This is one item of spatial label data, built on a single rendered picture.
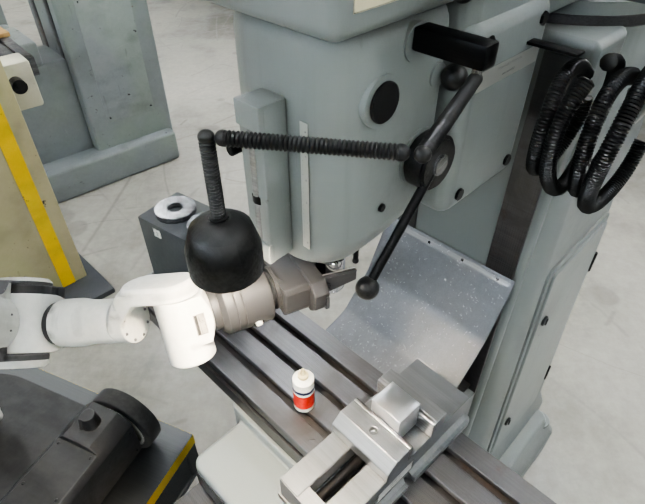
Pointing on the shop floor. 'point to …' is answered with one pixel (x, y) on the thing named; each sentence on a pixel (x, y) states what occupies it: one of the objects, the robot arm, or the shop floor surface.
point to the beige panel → (25, 201)
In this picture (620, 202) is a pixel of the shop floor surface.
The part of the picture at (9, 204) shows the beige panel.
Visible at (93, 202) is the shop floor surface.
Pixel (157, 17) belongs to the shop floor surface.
